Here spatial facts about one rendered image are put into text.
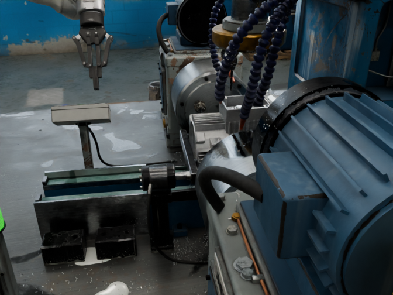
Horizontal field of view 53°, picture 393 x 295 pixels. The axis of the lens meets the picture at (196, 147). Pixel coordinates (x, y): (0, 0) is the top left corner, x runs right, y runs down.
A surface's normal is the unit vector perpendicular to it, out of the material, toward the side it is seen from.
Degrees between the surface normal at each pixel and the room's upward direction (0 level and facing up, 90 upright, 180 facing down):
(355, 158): 32
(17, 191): 0
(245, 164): 24
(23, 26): 90
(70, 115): 58
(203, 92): 90
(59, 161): 0
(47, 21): 90
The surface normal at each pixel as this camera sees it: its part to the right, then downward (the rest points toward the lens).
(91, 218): 0.14, 0.45
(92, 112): 0.12, -0.09
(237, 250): 0.00, -0.89
